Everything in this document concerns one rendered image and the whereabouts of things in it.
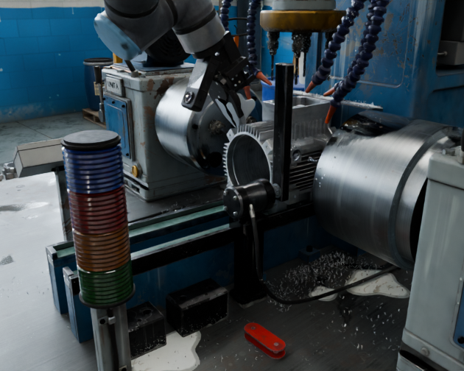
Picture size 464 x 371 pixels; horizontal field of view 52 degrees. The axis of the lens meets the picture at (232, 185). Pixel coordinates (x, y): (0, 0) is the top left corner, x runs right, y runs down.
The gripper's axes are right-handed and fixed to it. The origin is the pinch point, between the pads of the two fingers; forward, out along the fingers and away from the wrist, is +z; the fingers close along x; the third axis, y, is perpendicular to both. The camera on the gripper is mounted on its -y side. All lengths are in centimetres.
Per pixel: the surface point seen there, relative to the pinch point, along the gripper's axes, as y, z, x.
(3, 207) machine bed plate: -50, 5, 59
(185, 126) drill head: -4.6, 0.0, 16.6
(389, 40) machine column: 35.8, 0.0, -14.3
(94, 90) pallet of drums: 91, 134, 487
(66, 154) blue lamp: -36, -34, -37
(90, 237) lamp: -40, -26, -38
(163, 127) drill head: -6.0, 1.9, 27.2
